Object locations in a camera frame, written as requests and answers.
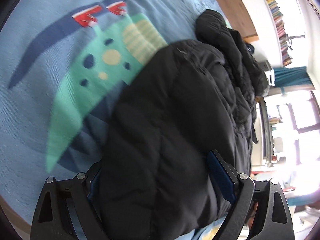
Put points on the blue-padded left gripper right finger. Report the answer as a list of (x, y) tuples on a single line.
[(272, 219)]

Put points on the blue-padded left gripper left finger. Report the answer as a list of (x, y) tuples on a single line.
[(64, 205)]

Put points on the black puffer coat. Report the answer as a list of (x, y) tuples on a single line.
[(192, 97)]

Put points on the long desk by window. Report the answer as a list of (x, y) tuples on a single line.
[(262, 152)]

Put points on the teal curtain right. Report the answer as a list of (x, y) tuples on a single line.
[(285, 77)]

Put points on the white printer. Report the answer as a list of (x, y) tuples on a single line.
[(269, 71)]

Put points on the blue monster-print bed cover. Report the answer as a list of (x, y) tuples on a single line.
[(64, 64)]

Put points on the dark blue backpack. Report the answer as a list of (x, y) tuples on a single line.
[(250, 48)]

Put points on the wooden headboard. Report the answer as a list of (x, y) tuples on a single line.
[(239, 18)]

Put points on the row of books on shelf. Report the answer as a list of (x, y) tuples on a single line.
[(281, 33)]

